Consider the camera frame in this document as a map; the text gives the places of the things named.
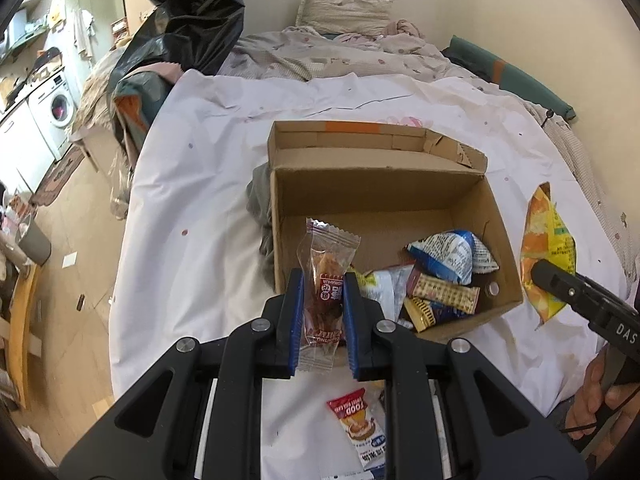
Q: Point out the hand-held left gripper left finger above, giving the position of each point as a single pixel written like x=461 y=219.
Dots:
x=295 y=320

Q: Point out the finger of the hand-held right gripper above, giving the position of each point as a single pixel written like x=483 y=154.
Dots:
x=555 y=282

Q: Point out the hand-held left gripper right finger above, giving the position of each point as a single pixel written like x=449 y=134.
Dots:
x=350 y=325

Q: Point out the clear red label snack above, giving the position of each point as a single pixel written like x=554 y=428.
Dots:
x=325 y=280

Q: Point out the orange and yellow chip bag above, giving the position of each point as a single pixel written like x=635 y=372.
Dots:
x=547 y=230

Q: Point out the large white snack packet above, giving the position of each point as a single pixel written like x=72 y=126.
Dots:
x=387 y=285

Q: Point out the yellow snack packet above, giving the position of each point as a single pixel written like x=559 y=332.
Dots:
x=425 y=315

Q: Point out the brown wafer packet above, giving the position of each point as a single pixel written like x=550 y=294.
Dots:
x=445 y=292

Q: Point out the blue and white snack packet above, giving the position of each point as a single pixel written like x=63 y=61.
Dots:
x=445 y=252

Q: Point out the brown cardboard box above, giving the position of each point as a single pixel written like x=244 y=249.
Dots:
x=380 y=195

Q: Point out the person's right hand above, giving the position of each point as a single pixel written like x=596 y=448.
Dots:
x=592 y=390

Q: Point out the red and white stick packet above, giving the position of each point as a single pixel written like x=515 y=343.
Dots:
x=357 y=425

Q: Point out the grey cloth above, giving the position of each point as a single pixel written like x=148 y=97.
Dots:
x=260 y=215

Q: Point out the green rolled mat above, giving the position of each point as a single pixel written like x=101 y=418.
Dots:
x=510 y=75

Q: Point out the white paper scrap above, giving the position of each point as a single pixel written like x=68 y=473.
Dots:
x=69 y=259

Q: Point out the floral quilt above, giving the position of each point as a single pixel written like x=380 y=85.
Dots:
x=325 y=55

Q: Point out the orange and teal cloth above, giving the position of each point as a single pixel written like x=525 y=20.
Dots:
x=135 y=105

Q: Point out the yellow wooden stool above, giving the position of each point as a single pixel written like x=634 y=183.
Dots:
x=25 y=320

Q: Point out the grey trash bin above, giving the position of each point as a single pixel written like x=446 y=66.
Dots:
x=35 y=242

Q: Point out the patterned floor rug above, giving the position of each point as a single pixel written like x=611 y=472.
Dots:
x=62 y=175

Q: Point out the beige pillow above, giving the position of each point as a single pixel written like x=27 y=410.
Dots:
x=345 y=10

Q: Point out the white washing machine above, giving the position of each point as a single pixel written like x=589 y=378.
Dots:
x=55 y=105

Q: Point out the white kitchen cabinet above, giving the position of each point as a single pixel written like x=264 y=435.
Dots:
x=20 y=145

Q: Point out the black plastic bag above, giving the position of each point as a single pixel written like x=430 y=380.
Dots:
x=190 y=10

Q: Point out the hanging white towel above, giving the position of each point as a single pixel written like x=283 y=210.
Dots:
x=82 y=27

